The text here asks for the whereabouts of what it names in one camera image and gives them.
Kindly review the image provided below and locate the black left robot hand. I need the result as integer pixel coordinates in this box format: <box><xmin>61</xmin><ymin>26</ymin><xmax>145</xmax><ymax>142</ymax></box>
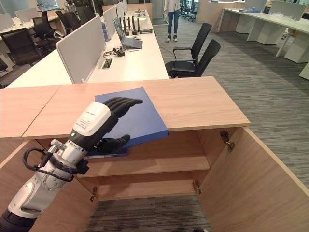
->
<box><xmin>68</xmin><ymin>97</ymin><xmax>143</xmax><ymax>153</ymax></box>

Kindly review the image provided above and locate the blue folder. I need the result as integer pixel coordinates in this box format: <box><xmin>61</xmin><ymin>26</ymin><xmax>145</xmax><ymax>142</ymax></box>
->
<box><xmin>94</xmin><ymin>87</ymin><xmax>169</xmax><ymax>148</ymax></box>

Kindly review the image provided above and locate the wooden office cabinet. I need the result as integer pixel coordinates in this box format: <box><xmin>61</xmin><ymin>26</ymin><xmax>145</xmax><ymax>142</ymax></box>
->
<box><xmin>0</xmin><ymin>76</ymin><xmax>309</xmax><ymax>232</ymax></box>

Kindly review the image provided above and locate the long white office desk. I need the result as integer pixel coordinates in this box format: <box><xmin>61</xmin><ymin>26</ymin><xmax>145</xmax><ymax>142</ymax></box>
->
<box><xmin>5</xmin><ymin>16</ymin><xmax>169</xmax><ymax>89</ymax></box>

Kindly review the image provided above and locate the wooden cabinet shelf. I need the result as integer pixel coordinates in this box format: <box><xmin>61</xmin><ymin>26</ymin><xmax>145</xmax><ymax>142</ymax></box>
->
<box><xmin>76</xmin><ymin>149</ymin><xmax>210</xmax><ymax>179</ymax></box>

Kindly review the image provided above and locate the black mesh office chair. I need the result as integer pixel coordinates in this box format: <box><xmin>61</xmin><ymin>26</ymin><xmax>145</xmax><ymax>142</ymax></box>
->
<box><xmin>55</xmin><ymin>10</ymin><xmax>82</xmax><ymax>37</ymax></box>
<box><xmin>32</xmin><ymin>15</ymin><xmax>56</xmax><ymax>52</ymax></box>
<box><xmin>0</xmin><ymin>27</ymin><xmax>41</xmax><ymax>66</ymax></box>

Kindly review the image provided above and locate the white office table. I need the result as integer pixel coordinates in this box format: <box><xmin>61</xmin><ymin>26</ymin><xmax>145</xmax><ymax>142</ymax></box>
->
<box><xmin>217</xmin><ymin>7</ymin><xmax>309</xmax><ymax>64</ymax></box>

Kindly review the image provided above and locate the grey desk divider panel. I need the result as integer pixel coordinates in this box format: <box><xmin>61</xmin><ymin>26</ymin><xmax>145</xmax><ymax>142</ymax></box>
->
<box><xmin>56</xmin><ymin>15</ymin><xmax>106</xmax><ymax>84</ymax></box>
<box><xmin>103</xmin><ymin>4</ymin><xmax>118</xmax><ymax>41</ymax></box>

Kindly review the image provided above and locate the metal door hinge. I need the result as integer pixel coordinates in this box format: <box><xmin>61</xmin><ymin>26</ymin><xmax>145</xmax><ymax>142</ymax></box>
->
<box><xmin>192</xmin><ymin>179</ymin><xmax>202</xmax><ymax>195</ymax></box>
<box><xmin>89</xmin><ymin>186</ymin><xmax>98</xmax><ymax>202</ymax></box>
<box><xmin>220</xmin><ymin>130</ymin><xmax>236</xmax><ymax>152</ymax></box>

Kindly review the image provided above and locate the open laptop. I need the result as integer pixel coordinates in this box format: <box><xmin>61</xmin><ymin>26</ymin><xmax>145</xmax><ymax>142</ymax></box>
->
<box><xmin>112</xmin><ymin>16</ymin><xmax>143</xmax><ymax>50</ymax></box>

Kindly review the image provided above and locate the black router with antennas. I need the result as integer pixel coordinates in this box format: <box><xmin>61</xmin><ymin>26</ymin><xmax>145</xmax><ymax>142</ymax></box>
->
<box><xmin>119</xmin><ymin>15</ymin><xmax>154</xmax><ymax>36</ymax></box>

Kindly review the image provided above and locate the person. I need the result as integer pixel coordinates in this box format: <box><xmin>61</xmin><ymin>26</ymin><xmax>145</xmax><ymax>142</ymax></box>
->
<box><xmin>163</xmin><ymin>0</ymin><xmax>181</xmax><ymax>42</ymax></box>

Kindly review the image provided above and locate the desk cable outlet box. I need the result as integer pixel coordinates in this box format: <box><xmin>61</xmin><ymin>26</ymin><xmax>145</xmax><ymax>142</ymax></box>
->
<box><xmin>99</xmin><ymin>58</ymin><xmax>113</xmax><ymax>70</ymax></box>

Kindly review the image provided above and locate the black power adapter with cable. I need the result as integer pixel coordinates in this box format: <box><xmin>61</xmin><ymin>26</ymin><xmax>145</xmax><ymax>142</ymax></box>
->
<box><xmin>103</xmin><ymin>47</ymin><xmax>126</xmax><ymax>64</ymax></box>

